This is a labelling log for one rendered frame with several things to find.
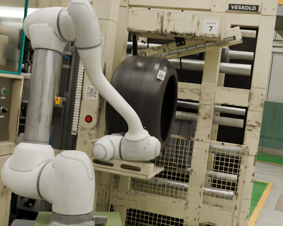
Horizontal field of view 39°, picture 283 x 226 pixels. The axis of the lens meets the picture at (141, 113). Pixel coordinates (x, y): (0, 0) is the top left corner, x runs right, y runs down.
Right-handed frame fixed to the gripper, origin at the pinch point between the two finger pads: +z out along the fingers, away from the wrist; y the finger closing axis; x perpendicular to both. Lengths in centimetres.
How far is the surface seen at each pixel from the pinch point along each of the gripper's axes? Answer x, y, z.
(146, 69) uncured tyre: -33.6, -1.8, 12.9
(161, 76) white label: -30.9, -10.4, 12.3
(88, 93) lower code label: -15.3, 35.6, 22.7
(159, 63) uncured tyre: -37.0, -6.7, 19.6
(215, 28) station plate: -60, -30, 54
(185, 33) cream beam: -55, -12, 54
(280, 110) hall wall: 101, -114, 931
